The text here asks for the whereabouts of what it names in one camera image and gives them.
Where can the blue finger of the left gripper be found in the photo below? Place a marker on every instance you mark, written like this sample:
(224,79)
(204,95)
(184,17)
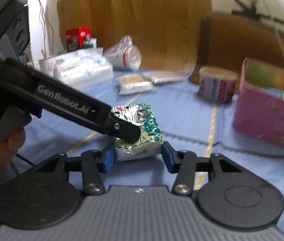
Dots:
(122,129)

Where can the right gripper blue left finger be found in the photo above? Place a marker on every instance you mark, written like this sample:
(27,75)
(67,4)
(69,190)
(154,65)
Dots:
(94,163)

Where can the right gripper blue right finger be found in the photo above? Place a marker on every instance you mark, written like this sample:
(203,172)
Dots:
(183,163)

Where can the white packet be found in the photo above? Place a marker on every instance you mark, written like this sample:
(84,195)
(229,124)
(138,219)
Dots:
(159,77)

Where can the blue glasses case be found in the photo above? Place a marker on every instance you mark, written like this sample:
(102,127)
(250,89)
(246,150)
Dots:
(276,92)

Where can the blue quilted table cover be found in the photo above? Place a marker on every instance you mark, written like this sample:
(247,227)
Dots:
(186,120)

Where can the white wet wipes pack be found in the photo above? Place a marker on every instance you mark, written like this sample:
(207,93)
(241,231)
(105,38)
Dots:
(83,68)

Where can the bagged paper cups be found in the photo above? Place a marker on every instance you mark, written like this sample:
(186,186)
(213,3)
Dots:
(124,55)

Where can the red snack box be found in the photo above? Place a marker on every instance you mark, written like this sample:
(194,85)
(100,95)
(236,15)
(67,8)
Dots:
(77,38)

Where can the peanut can with lid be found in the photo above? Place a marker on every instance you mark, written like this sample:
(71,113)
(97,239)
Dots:
(217,84)

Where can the green white carton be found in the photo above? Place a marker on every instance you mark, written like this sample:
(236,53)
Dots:
(90,43)

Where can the pink macaron tin box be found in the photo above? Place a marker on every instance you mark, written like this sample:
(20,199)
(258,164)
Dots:
(258,113)

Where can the black tape cross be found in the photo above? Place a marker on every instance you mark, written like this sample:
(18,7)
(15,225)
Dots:
(251,12)

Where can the wood pattern wall sheet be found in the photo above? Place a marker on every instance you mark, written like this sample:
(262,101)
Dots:
(165,31)

